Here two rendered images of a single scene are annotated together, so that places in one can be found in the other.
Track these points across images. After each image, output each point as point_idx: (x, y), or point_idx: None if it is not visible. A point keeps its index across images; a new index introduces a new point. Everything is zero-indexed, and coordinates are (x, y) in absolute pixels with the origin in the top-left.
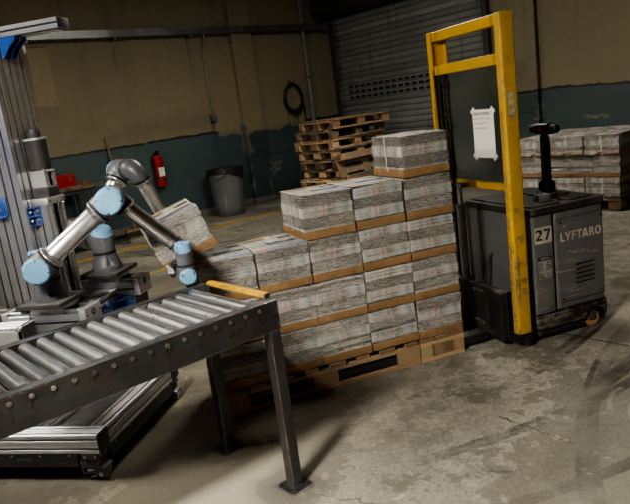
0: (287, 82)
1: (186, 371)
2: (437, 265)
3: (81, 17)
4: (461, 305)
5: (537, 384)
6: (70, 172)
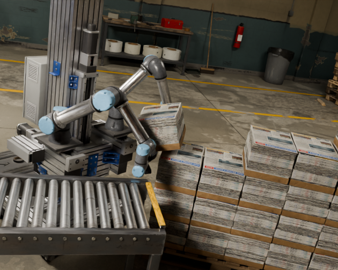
0: None
1: (151, 202)
2: None
3: None
4: None
5: None
6: (183, 19)
